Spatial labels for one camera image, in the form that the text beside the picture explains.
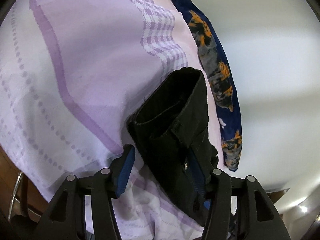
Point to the wooden bed frame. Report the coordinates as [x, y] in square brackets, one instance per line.
[9, 173]

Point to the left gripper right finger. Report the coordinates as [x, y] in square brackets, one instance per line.
[237, 208]

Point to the navy dog print bolster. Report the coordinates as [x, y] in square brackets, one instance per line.
[215, 64]

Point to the black denim pants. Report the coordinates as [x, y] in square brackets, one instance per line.
[170, 131]

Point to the lilac checked bed sheet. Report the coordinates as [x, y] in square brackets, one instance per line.
[72, 72]

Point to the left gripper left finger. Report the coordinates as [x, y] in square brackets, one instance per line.
[100, 199]

